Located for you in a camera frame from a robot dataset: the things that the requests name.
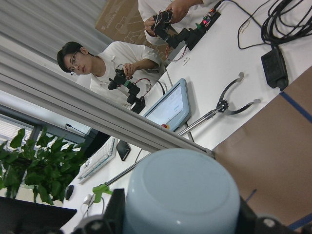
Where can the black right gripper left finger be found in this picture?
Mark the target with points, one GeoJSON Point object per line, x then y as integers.
{"type": "Point", "coordinates": [114, 213]}

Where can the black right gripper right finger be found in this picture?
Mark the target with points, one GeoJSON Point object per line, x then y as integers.
{"type": "Point", "coordinates": [246, 219]}

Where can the light blue plastic cup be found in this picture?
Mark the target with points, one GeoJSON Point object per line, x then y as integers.
{"type": "Point", "coordinates": [180, 191]}

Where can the white keyboard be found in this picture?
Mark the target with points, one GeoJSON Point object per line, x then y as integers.
{"type": "Point", "coordinates": [99, 159]}

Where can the black smartphone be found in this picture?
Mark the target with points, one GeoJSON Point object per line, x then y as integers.
{"type": "Point", "coordinates": [123, 149]}

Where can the green potted plant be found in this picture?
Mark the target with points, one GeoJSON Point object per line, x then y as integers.
{"type": "Point", "coordinates": [47, 165]}

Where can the reach grabber tool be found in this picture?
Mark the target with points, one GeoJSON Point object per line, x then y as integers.
{"type": "Point", "coordinates": [221, 107]}

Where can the blue teach pendant tablet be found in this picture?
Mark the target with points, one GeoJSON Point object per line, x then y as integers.
{"type": "Point", "coordinates": [173, 109]}

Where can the person in white shirt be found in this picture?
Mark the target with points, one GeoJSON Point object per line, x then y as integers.
{"type": "Point", "coordinates": [141, 64]}

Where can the black power adapter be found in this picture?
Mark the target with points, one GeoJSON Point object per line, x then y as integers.
{"type": "Point", "coordinates": [275, 69]}

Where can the aluminium frame post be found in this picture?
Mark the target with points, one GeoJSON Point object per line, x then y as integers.
{"type": "Point", "coordinates": [25, 79]}

